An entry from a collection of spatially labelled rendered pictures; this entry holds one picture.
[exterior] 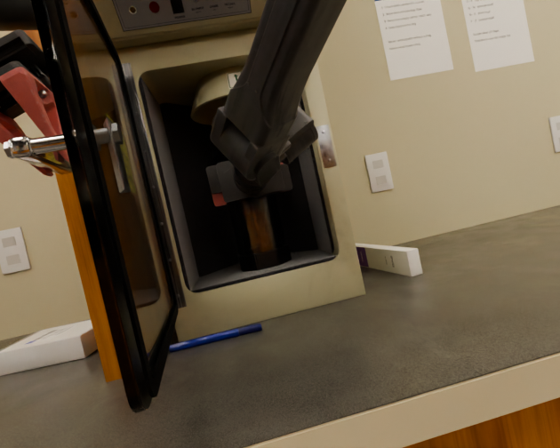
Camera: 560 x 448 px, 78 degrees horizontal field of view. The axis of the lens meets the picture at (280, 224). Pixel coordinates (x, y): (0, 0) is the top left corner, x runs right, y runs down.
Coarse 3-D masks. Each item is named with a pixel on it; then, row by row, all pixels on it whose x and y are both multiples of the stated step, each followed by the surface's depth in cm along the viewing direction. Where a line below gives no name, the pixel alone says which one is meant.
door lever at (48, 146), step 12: (12, 144) 25; (24, 144) 26; (36, 144) 26; (48, 144) 26; (60, 144) 26; (12, 156) 26; (24, 156) 26; (36, 156) 27; (48, 156) 28; (60, 156) 31; (48, 168) 30; (60, 168) 31
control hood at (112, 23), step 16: (96, 0) 47; (256, 0) 52; (112, 16) 49; (240, 16) 53; (256, 16) 53; (112, 32) 50; (128, 32) 51; (144, 32) 51; (160, 32) 52; (176, 32) 52; (192, 32) 53; (208, 32) 54
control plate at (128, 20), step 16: (112, 0) 48; (128, 0) 48; (144, 0) 48; (160, 0) 49; (192, 0) 50; (208, 0) 50; (224, 0) 51; (240, 0) 51; (128, 16) 49; (144, 16) 50; (160, 16) 50; (176, 16) 51; (192, 16) 51; (208, 16) 52; (224, 16) 52
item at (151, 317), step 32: (32, 0) 22; (64, 0) 28; (96, 32) 39; (96, 64) 35; (64, 96) 23; (96, 96) 32; (64, 128) 23; (96, 128) 29; (128, 128) 46; (128, 160) 41; (128, 192) 36; (96, 224) 23; (128, 224) 33; (96, 256) 23; (128, 256) 30; (160, 256) 49; (160, 288) 42; (160, 320) 38; (128, 352) 24; (128, 384) 24
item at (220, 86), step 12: (216, 72) 59; (228, 72) 59; (240, 72) 59; (204, 84) 60; (216, 84) 58; (228, 84) 57; (204, 96) 59; (216, 96) 57; (192, 108) 62; (204, 108) 69; (216, 108) 71; (204, 120) 70
